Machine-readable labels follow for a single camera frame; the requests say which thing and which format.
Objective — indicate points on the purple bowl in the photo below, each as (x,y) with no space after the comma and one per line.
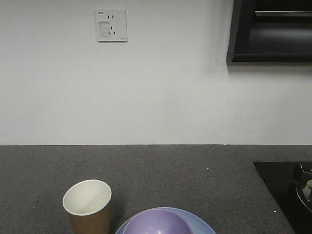
(157,221)

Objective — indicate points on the brown paper cup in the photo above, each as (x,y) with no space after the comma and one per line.
(88,204)

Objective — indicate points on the blue plate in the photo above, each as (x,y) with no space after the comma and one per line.
(197,225)

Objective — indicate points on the black range hood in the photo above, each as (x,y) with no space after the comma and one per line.
(272,31)

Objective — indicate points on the black glass gas stove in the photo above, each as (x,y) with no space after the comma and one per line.
(279,178)

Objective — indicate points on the silver stove burner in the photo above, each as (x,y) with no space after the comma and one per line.
(303,176)

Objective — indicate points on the white wall socket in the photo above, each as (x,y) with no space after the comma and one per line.
(111,25)

